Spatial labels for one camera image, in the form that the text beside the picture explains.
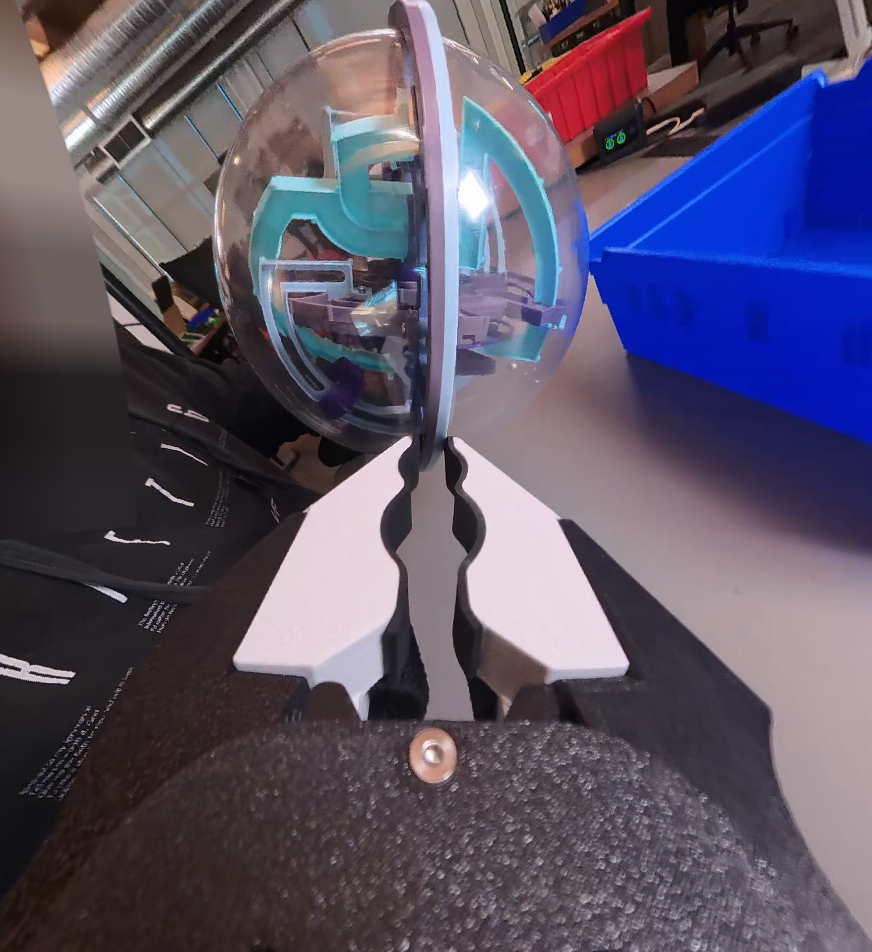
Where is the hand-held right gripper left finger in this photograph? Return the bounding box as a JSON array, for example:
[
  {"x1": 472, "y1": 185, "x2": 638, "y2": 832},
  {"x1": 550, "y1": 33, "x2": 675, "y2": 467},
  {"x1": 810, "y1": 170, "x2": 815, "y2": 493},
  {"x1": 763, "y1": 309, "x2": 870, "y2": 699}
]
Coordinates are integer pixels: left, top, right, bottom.
[{"x1": 236, "y1": 436, "x2": 419, "y2": 715}]

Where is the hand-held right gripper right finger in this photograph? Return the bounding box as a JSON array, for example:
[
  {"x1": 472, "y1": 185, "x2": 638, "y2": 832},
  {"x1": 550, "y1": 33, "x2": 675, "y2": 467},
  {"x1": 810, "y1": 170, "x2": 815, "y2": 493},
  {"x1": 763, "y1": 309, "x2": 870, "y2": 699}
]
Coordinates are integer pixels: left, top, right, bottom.
[{"x1": 444, "y1": 436, "x2": 630, "y2": 703}]

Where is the clear plastic maze ball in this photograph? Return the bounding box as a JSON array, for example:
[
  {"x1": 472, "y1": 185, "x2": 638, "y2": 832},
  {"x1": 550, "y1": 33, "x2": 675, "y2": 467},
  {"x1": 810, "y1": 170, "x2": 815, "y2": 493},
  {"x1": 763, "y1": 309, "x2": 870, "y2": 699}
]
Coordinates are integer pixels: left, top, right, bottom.
[{"x1": 213, "y1": 0, "x2": 593, "y2": 474}]

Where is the blue plastic bin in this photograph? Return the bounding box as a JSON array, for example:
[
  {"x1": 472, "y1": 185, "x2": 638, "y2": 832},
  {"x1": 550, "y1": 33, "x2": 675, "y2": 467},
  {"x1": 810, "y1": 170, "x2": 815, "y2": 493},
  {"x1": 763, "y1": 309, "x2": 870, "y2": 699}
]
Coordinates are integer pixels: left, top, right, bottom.
[{"x1": 588, "y1": 45, "x2": 872, "y2": 459}]

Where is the person's black sweatshirt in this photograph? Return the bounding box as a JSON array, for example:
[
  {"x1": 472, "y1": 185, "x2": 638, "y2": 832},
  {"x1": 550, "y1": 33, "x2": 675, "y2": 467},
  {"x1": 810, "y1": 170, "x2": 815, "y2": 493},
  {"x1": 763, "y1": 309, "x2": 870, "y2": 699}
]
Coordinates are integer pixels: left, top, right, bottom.
[{"x1": 0, "y1": 335, "x2": 325, "y2": 908}]

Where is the black device green display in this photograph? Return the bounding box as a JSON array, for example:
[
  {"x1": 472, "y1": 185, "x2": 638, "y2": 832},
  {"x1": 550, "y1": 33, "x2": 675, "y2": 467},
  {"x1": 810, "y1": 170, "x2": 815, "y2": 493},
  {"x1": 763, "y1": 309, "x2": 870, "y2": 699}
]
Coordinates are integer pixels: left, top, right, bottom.
[{"x1": 593, "y1": 117, "x2": 648, "y2": 159}]

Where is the red plastic bin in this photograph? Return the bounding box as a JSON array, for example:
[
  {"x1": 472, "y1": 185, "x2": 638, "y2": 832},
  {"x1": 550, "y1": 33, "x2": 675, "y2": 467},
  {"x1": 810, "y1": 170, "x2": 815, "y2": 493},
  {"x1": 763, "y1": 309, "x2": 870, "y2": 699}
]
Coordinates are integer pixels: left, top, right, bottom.
[{"x1": 523, "y1": 8, "x2": 656, "y2": 142}]

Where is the silver ceiling duct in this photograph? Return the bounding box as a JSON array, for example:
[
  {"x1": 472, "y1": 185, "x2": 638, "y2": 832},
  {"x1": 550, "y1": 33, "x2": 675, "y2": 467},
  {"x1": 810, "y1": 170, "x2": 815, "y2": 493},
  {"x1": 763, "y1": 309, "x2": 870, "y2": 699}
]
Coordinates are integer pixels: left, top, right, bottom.
[{"x1": 42, "y1": 0, "x2": 311, "y2": 150}]

